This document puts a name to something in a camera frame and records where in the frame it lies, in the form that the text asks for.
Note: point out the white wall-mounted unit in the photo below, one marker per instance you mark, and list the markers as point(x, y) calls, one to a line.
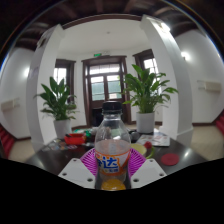
point(9, 105)
point(210, 86)

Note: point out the glowing wall lamp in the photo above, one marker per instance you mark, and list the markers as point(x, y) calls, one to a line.
point(26, 72)
point(186, 56)

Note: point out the green exit sign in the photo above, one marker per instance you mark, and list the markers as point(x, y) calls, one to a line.
point(97, 55)

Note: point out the black chair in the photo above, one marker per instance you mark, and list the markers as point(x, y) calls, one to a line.
point(96, 116)

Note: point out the red carpeted staircase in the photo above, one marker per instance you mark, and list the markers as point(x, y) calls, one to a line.
point(6, 141)
point(220, 123)

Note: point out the pillar-mounted lamp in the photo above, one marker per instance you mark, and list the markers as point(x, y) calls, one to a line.
point(165, 26)

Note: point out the dark-framed window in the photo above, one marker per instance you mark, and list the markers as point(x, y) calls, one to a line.
point(60, 75)
point(150, 65)

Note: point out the dark wooden glazed door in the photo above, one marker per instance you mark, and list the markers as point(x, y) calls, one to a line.
point(106, 86)

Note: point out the large plant in white pot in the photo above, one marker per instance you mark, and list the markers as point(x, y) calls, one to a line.
point(145, 122)

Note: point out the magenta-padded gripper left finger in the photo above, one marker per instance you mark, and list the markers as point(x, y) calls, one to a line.
point(87, 163)

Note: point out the printed magazine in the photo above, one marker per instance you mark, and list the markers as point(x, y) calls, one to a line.
point(158, 139)

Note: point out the small plant in white pot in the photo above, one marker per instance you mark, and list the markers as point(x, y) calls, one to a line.
point(62, 128)

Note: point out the red plastic box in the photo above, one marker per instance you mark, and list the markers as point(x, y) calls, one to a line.
point(75, 139)

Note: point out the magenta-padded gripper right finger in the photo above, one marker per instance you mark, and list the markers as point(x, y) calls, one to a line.
point(137, 163)

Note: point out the flat round red coaster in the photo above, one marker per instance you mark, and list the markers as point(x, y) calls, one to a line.
point(170, 159)

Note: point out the black binoculars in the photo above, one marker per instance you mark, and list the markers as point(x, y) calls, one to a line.
point(134, 136)

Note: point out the orange soda plastic bottle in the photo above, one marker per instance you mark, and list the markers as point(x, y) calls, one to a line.
point(112, 146)

